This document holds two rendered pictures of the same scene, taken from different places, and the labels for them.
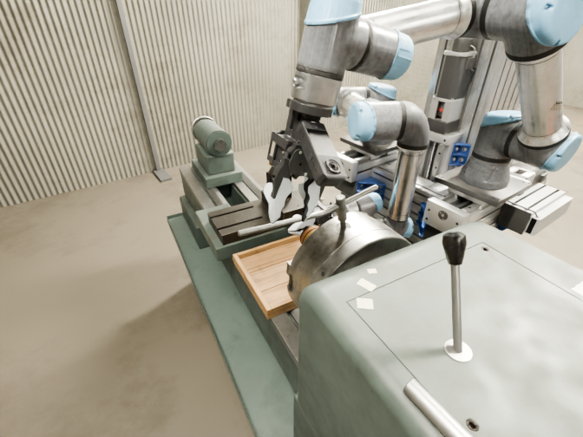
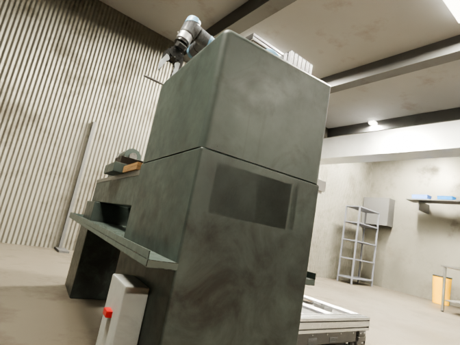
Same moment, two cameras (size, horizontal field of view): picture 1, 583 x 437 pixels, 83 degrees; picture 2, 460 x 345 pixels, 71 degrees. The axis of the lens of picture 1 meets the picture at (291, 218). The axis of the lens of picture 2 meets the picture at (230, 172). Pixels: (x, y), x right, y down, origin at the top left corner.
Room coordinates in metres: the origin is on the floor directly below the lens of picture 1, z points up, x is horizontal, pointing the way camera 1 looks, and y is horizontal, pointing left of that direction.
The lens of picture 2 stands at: (-0.97, -0.36, 0.64)
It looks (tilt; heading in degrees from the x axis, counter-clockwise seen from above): 10 degrees up; 359
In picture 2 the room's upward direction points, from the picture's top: 11 degrees clockwise
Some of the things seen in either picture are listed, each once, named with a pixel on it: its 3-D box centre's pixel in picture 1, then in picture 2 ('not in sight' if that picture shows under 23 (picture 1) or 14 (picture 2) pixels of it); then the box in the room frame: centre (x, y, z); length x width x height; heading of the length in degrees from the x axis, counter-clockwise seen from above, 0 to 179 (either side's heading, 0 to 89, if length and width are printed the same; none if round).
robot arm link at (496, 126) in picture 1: (501, 133); not in sight; (1.02, -0.66, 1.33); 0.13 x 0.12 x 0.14; 28
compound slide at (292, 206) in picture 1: (283, 203); not in sight; (1.15, 0.03, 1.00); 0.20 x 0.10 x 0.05; 28
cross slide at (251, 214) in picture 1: (265, 213); (150, 169); (1.14, 0.10, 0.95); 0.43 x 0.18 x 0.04; 118
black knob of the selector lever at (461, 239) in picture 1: (454, 246); not in sight; (0.37, -0.23, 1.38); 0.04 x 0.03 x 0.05; 28
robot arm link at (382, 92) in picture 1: (379, 100); not in sight; (1.43, -0.37, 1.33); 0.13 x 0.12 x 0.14; 92
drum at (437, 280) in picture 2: not in sight; (441, 289); (5.94, -5.41, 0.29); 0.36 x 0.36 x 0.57
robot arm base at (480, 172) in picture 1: (488, 166); not in sight; (1.03, -0.66, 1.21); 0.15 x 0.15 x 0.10
